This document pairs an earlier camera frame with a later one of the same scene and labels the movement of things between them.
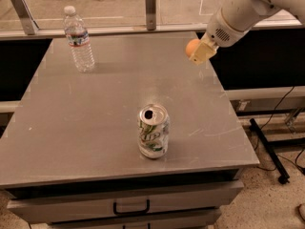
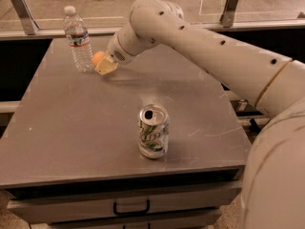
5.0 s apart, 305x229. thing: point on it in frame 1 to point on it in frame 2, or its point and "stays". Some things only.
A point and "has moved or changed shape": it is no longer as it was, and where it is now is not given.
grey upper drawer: (142, 200) stays
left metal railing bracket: (25, 12) stays
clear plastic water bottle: (78, 41) stays
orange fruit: (191, 46) has moved or changed shape
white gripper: (221, 31) to (116, 55)
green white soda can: (153, 126) stays
